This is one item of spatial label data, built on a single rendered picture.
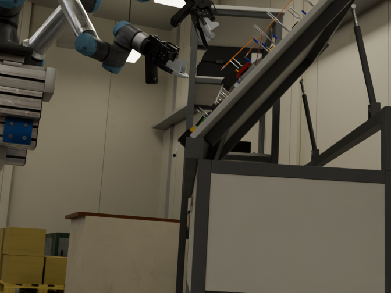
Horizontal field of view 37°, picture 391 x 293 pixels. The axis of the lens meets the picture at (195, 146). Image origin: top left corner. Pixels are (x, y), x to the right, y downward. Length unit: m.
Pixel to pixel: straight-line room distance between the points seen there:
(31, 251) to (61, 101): 5.53
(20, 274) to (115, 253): 1.65
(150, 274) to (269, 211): 3.44
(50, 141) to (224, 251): 9.73
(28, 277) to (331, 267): 4.95
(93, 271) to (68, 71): 7.17
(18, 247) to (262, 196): 4.86
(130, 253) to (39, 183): 6.32
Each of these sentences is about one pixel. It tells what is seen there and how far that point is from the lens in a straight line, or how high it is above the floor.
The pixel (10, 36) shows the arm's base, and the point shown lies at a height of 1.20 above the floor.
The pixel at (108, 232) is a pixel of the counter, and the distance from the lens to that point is 5.01.
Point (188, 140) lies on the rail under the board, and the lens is 1.74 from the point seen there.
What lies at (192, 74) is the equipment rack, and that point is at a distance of 3.08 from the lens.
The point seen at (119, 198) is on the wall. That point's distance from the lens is 11.43.
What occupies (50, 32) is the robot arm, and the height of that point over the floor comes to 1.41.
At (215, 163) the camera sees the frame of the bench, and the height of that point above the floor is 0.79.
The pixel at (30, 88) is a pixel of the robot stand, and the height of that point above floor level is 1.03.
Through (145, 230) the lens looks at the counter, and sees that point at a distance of 5.09.
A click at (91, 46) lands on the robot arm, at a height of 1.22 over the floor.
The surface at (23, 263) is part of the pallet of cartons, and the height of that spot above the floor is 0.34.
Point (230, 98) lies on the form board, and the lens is 1.78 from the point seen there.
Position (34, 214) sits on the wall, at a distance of 11.15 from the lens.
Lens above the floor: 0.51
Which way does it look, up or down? 11 degrees up
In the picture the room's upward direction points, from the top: 3 degrees clockwise
